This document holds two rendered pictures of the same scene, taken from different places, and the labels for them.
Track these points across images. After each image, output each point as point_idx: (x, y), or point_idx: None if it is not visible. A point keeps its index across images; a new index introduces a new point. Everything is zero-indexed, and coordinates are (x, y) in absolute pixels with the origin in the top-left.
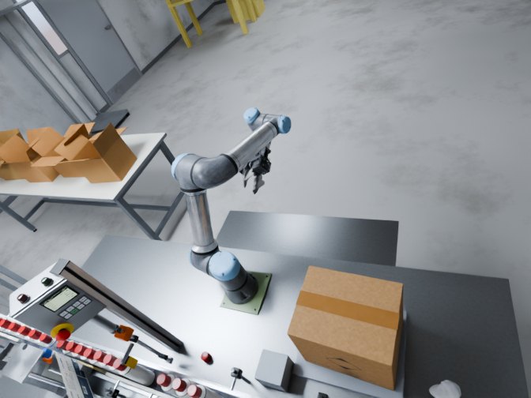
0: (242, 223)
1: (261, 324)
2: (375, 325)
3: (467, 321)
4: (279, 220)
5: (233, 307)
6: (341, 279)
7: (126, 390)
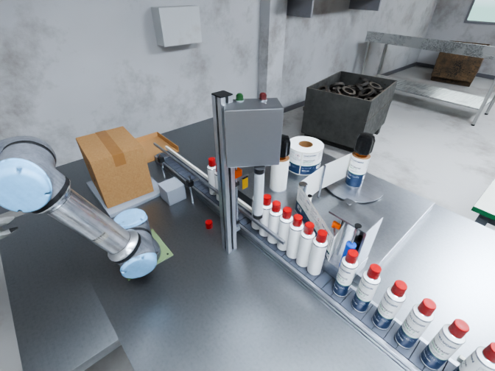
0: (52, 345)
1: (156, 223)
2: (108, 133)
3: (75, 171)
4: (28, 305)
5: (163, 245)
6: (89, 149)
7: None
